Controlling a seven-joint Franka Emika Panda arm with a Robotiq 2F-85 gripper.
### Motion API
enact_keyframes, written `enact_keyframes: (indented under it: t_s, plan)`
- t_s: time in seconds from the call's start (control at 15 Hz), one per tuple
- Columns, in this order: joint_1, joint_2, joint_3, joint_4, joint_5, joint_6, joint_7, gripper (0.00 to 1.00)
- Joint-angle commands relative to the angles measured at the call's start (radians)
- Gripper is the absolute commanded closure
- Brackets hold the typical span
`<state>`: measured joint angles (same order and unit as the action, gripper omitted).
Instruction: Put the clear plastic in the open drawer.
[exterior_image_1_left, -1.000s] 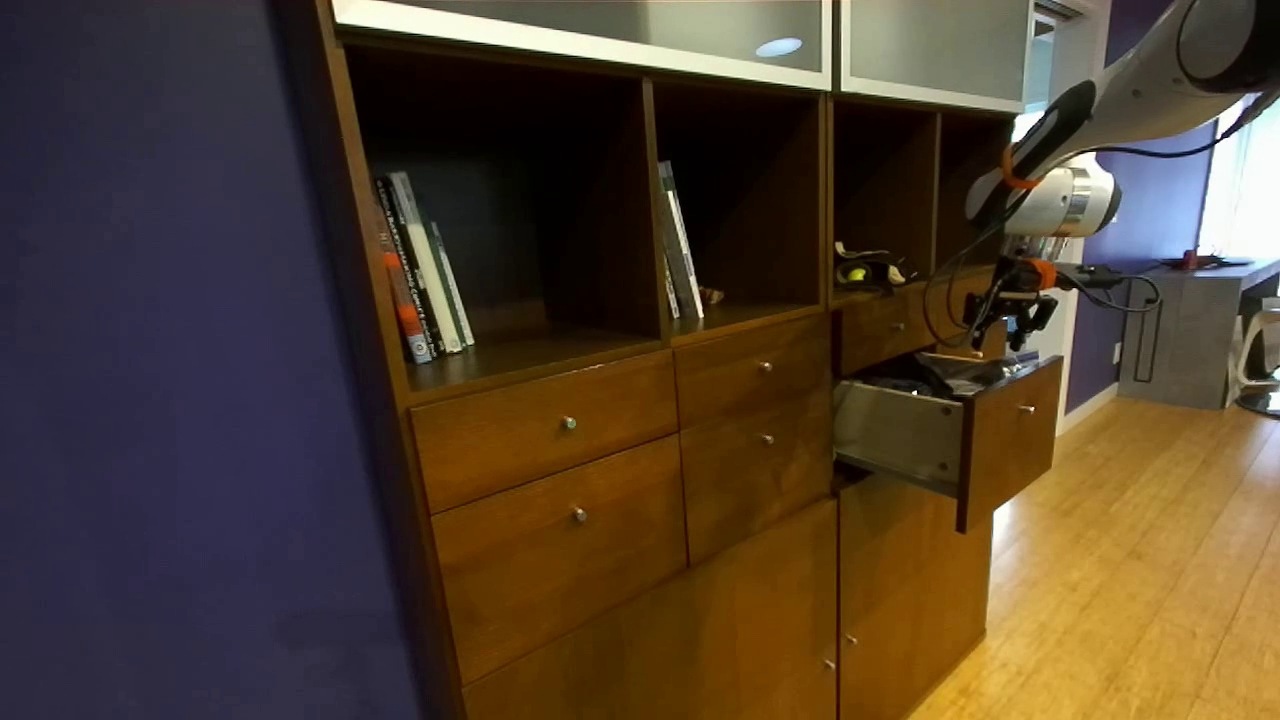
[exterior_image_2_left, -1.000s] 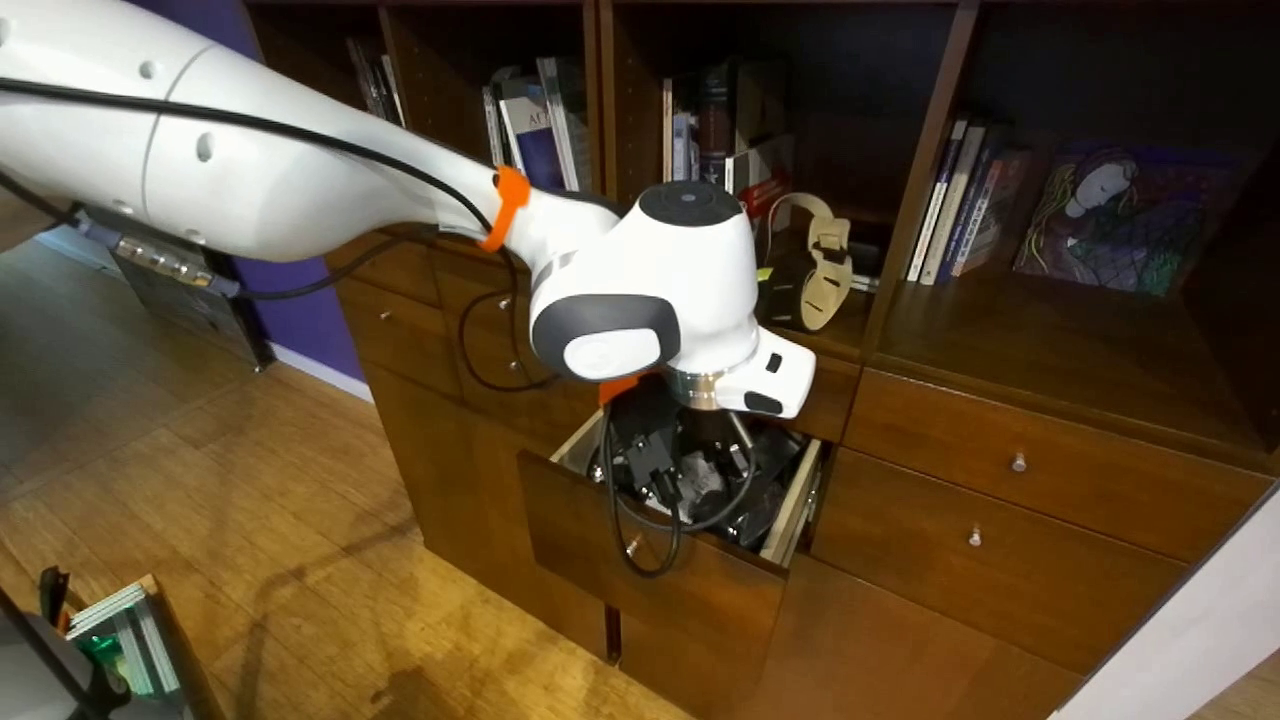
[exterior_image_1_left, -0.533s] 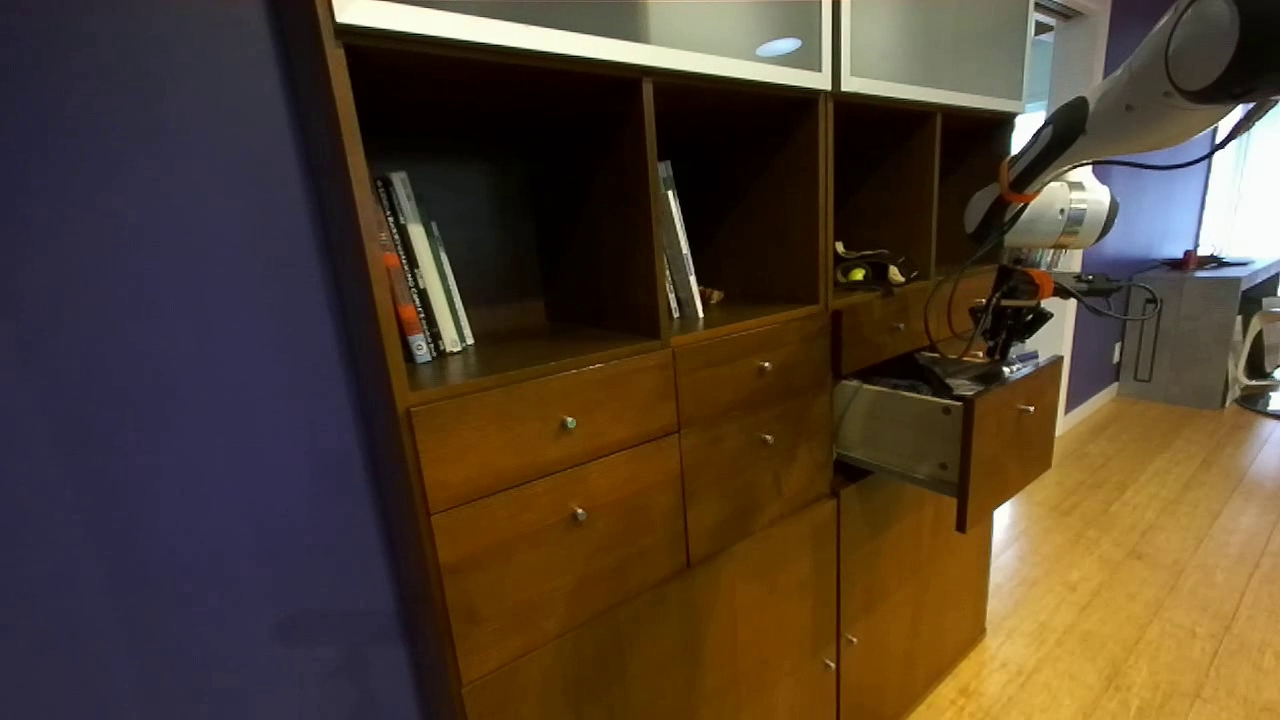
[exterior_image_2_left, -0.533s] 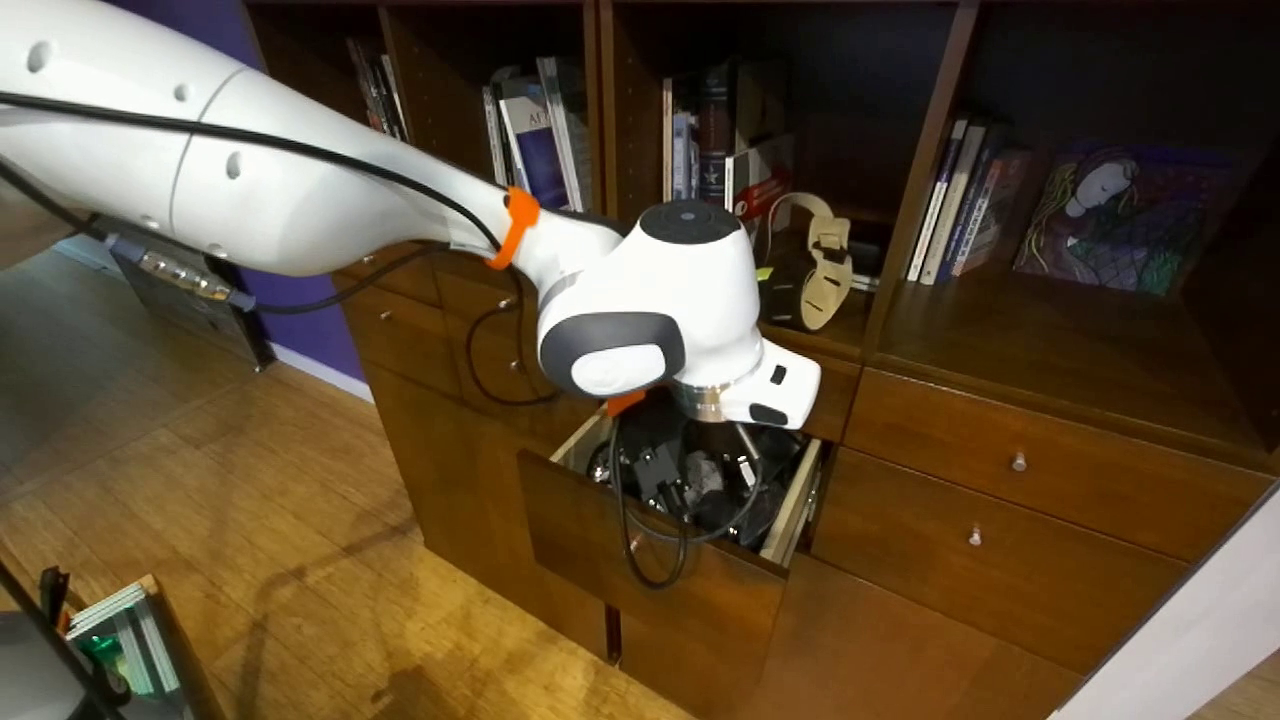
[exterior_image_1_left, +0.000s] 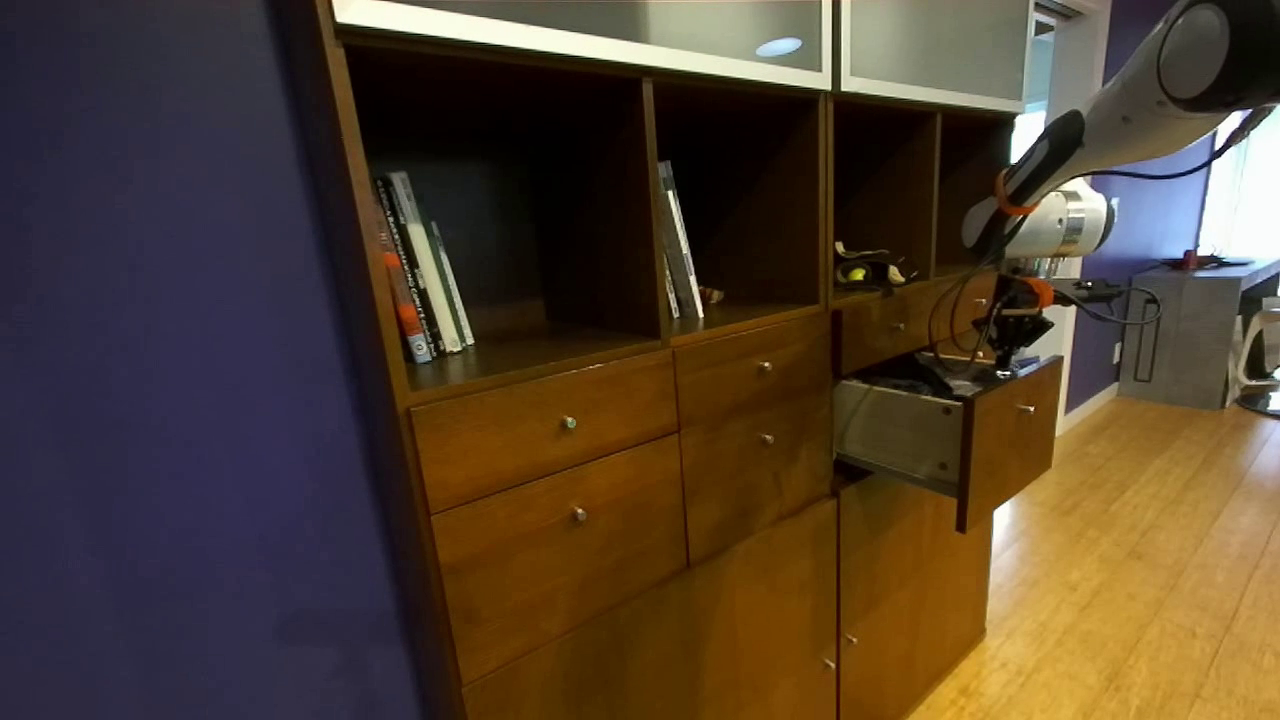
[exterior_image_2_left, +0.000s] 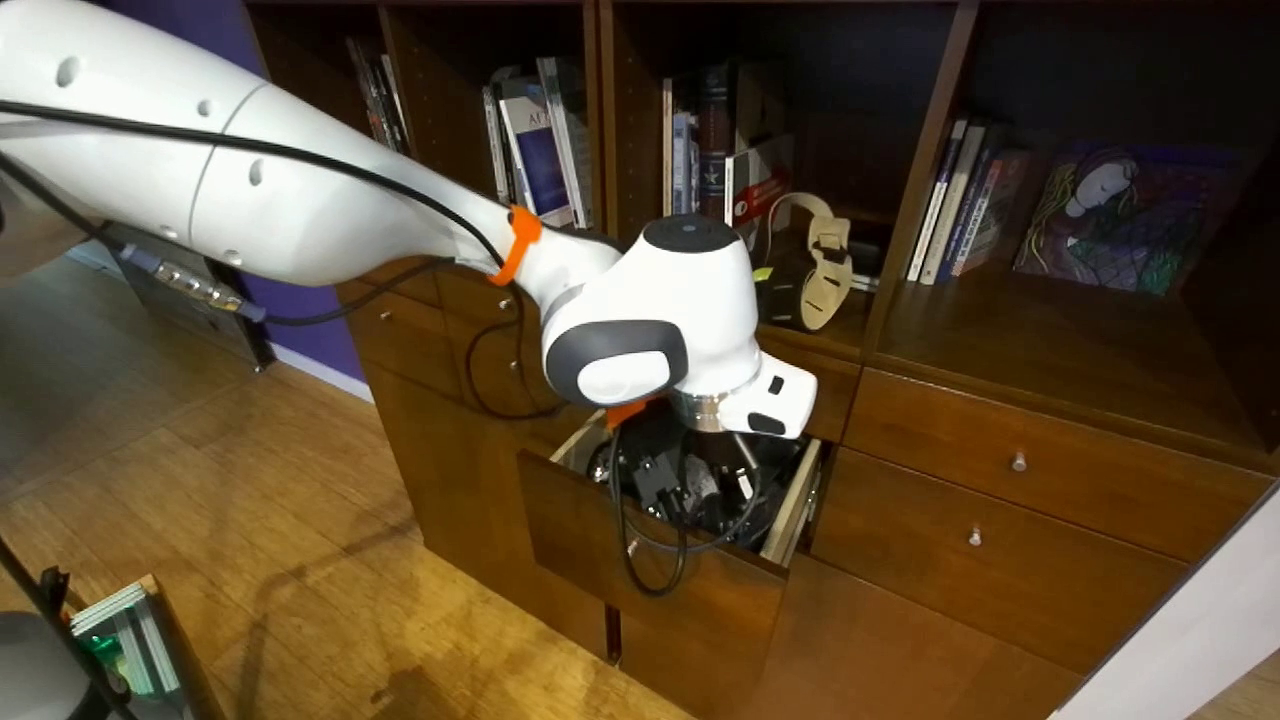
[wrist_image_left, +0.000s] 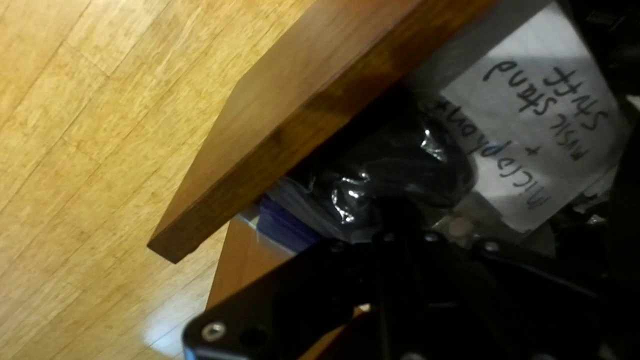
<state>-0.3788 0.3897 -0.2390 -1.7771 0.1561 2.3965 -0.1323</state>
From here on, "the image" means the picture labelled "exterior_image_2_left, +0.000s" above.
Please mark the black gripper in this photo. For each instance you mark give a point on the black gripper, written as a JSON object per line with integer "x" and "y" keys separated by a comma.
{"x": 661, "y": 481}

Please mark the dark object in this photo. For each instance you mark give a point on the dark object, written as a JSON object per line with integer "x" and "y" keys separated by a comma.
{"x": 763, "y": 485}

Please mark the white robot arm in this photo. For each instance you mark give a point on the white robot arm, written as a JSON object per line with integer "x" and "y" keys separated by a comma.
{"x": 333, "y": 186}

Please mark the open wooden drawer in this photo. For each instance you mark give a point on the open wooden drawer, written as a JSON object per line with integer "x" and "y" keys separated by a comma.
{"x": 720, "y": 614}

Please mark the closed wooden drawer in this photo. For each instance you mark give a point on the closed wooden drawer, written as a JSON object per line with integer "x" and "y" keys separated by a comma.
{"x": 1092, "y": 466}
{"x": 1040, "y": 586}

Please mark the red striped cover book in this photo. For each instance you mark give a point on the red striped cover book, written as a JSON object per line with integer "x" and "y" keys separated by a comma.
{"x": 754, "y": 202}

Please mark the light blue book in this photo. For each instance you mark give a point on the light blue book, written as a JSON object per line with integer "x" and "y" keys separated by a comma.
{"x": 686, "y": 167}

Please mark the white spine book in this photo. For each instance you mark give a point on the white spine book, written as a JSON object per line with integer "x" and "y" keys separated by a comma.
{"x": 667, "y": 147}

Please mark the blue panel cover book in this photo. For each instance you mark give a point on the blue panel cover book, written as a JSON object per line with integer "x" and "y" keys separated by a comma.
{"x": 546, "y": 167}

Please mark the dark tall book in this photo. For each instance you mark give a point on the dark tall book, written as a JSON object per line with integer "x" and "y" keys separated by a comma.
{"x": 720, "y": 133}

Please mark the white thin book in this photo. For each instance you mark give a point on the white thin book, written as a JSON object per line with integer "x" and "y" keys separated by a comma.
{"x": 965, "y": 215}
{"x": 932, "y": 215}

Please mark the white upright book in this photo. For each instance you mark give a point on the white upright book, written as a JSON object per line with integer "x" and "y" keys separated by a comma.
{"x": 492, "y": 133}

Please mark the brown wooden shelving cabinet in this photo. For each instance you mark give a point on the brown wooden shelving cabinet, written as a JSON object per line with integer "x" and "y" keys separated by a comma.
{"x": 1067, "y": 355}

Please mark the dark thin book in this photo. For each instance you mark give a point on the dark thin book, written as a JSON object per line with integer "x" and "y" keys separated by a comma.
{"x": 1000, "y": 220}

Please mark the dark leaning book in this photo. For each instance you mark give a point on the dark leaning book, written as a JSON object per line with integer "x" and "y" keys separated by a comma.
{"x": 375, "y": 94}

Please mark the colourful picture cover book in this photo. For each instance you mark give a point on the colourful picture cover book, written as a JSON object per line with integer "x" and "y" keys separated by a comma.
{"x": 1134, "y": 226}

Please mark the green white box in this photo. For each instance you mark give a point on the green white box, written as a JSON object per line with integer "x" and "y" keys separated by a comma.
{"x": 124, "y": 642}

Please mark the white board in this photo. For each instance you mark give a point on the white board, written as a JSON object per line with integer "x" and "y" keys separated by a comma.
{"x": 1202, "y": 626}

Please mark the grey rounded object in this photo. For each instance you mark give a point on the grey rounded object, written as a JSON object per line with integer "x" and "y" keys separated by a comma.
{"x": 34, "y": 680}

